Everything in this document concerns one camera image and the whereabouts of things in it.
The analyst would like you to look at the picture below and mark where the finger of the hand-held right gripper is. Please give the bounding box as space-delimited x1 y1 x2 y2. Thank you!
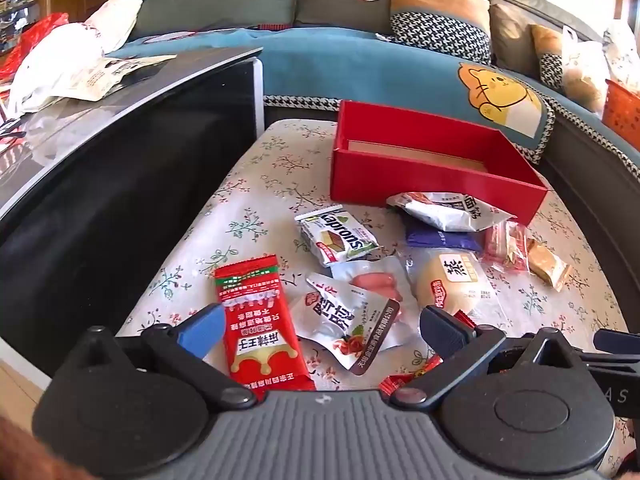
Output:
594 329 640 356

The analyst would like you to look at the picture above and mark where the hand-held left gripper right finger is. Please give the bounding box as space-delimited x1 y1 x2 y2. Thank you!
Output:
390 306 581 409

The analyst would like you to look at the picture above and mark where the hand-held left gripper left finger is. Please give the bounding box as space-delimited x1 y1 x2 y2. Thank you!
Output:
65 304 257 409

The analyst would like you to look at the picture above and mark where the long red snack packet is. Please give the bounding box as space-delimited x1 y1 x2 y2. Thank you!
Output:
212 255 317 393

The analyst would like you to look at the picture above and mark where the white spicy strip packet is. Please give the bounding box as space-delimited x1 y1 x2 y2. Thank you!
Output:
387 192 516 233

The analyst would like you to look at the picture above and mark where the white green wafer packet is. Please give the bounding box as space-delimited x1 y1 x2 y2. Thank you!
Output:
294 205 381 267

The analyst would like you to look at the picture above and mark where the red cardboard box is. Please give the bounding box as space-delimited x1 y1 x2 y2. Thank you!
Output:
329 100 550 226

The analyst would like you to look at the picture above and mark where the yellow steamed cake packet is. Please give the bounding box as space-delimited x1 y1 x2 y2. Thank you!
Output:
407 249 506 321

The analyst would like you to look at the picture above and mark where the clear sausage packet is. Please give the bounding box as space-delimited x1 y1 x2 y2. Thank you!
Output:
330 255 423 348

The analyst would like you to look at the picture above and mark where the purple snack packet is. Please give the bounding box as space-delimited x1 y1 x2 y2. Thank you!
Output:
404 220 483 253

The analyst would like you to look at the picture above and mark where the white red-print nut packet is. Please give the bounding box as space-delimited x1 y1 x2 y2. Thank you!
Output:
290 274 403 373

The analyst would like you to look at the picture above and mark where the pink candy packet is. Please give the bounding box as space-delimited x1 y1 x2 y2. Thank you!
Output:
504 222 531 273
482 221 510 267

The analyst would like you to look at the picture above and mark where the small brown snack packet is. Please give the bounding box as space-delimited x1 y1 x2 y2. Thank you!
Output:
525 240 572 291

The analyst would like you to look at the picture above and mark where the black glass coffee table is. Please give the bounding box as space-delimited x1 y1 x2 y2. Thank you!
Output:
0 46 266 377

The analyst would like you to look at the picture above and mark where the orange plastic basket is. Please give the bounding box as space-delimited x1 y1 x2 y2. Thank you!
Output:
601 79 640 151

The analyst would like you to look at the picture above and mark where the blue houndstooth trim sofa cover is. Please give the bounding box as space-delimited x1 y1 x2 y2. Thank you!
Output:
500 67 640 181

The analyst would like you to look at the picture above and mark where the white printed plastic bag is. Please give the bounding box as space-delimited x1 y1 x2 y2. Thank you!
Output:
560 25 613 113

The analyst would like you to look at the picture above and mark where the crumpled white plastic bag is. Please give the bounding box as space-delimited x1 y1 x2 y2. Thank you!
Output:
602 20 640 92

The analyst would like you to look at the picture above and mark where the blue lion print sofa cover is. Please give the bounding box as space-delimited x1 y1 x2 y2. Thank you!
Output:
107 27 557 166

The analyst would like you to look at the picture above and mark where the small orange houndstooth pillow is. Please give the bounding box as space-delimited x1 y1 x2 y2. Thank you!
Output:
530 24 568 88

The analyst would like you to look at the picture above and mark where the large white plastic bag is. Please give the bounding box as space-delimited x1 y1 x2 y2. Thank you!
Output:
9 25 106 113

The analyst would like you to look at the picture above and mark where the large orange houndstooth pillow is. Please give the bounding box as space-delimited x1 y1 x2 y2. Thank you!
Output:
390 0 493 66

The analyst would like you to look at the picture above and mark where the red plastic bag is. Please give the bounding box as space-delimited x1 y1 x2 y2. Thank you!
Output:
0 12 70 81

